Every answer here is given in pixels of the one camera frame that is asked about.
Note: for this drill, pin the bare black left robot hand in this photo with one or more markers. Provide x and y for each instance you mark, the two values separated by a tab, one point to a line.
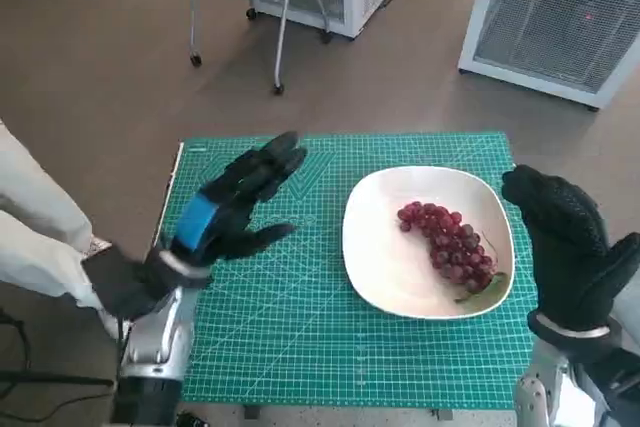
225	207

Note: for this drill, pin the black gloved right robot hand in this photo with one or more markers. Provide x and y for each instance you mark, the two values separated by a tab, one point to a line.
570	252

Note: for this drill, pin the red toy grape bunch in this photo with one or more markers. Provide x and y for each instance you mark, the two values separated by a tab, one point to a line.
450	242

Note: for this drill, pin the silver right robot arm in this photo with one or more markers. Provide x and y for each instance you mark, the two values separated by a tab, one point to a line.
535	394

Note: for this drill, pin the white rounded square plate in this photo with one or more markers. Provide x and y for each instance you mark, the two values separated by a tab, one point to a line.
380	247

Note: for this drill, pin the green cutting mat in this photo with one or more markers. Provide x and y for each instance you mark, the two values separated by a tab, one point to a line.
310	342

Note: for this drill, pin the white mesh cabinet, red light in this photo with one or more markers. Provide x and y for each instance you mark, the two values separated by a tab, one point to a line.
550	27

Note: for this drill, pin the black stand bar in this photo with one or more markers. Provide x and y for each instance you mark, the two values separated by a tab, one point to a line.
50	379

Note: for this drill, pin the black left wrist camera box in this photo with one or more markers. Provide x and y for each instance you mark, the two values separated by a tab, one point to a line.
120	282

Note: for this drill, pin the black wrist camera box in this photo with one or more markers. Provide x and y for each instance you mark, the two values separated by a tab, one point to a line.
120	282
617	379

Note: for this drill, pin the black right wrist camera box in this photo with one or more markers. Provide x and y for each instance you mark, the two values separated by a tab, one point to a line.
617	379

